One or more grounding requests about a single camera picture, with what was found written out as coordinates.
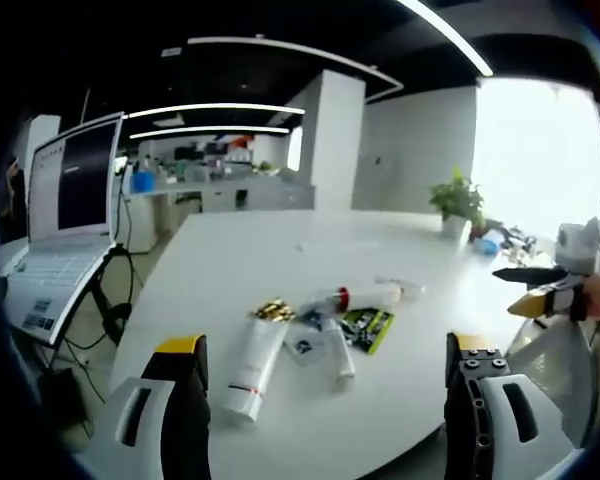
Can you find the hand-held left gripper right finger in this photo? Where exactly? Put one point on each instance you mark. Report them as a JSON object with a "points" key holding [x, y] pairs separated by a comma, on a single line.
{"points": [[500, 425]]}

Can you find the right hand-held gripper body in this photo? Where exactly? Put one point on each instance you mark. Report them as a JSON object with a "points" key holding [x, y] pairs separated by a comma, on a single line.
{"points": [[577, 247]]}

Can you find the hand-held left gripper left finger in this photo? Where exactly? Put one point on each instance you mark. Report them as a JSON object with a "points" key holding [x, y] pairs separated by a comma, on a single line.
{"points": [[145, 430]]}

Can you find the white skincare tube gold cap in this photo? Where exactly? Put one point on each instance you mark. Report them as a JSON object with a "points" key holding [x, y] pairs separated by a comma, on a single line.
{"points": [[255, 365]]}

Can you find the small clear skincare bottle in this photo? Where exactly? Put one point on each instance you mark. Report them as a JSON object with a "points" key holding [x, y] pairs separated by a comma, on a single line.
{"points": [[402, 287]]}

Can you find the white skincare tube red band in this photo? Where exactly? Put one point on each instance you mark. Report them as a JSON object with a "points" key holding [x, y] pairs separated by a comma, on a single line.
{"points": [[370, 298]]}

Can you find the green black skincare sachet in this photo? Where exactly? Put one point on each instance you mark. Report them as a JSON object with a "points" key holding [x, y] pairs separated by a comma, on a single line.
{"points": [[367, 330]]}

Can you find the slim white skincare tube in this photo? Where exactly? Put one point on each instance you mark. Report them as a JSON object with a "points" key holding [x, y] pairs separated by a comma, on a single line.
{"points": [[341, 360]]}

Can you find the white blue skincare sachet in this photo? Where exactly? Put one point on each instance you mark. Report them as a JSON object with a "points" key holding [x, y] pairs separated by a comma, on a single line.
{"points": [[305, 345]]}

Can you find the blue storage bin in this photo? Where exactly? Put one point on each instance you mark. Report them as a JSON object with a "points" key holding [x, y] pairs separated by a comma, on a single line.
{"points": [[142, 182]]}

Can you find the blue white packet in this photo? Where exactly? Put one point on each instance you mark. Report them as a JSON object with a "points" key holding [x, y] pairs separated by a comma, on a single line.
{"points": [[486, 246]]}

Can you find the grey plastic bag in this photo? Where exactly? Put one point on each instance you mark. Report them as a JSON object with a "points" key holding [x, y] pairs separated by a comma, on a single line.
{"points": [[555, 360]]}

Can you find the potted green plant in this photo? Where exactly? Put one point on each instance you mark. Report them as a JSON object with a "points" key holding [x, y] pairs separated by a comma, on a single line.
{"points": [[457, 202]]}

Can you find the black laptop stand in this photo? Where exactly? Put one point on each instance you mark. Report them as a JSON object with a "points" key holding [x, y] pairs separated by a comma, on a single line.
{"points": [[102, 295]]}

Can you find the clear plastic wrapper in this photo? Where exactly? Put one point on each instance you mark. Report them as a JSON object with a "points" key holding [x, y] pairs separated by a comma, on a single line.
{"points": [[315, 309]]}

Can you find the white laptop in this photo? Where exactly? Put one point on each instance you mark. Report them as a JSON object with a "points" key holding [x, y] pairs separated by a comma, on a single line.
{"points": [[75, 200]]}

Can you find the long ceiling light strip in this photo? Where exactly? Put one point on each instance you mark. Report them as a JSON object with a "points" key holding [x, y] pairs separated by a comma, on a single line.
{"points": [[450, 35], [300, 52], [210, 132], [215, 110]]}

